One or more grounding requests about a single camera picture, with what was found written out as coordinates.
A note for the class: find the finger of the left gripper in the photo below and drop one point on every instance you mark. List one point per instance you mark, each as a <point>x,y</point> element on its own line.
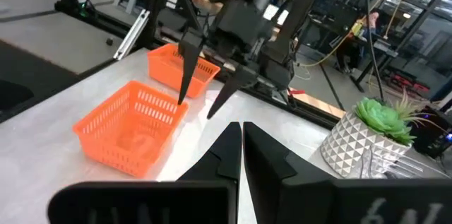
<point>233,86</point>
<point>189,68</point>

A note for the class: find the orange slotted plastic basket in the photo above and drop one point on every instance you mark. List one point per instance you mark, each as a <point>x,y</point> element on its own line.
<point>106,135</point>
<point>166,70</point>

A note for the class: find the clear plastic bin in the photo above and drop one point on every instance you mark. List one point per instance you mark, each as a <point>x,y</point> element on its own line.
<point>395,167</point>

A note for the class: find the black device blue lights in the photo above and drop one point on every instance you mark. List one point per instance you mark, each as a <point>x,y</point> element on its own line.
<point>432,135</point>

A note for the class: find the silver aluminium bar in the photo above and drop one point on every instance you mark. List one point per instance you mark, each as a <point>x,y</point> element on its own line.
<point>130,36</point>

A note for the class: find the person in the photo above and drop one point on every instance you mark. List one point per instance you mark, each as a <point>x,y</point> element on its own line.
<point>353,51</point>

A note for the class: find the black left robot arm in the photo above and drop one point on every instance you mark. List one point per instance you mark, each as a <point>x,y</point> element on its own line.
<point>300,8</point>

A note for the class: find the potted succulent white triangle pot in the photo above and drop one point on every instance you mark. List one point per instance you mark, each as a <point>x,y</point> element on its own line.
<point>353,142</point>

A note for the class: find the black table frame rail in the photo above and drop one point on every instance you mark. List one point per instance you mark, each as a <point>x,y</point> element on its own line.
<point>310,109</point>

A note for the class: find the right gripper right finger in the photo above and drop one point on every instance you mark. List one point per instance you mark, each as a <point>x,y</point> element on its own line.
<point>318,203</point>

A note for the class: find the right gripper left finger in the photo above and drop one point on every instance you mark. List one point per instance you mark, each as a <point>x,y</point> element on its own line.
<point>159,203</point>

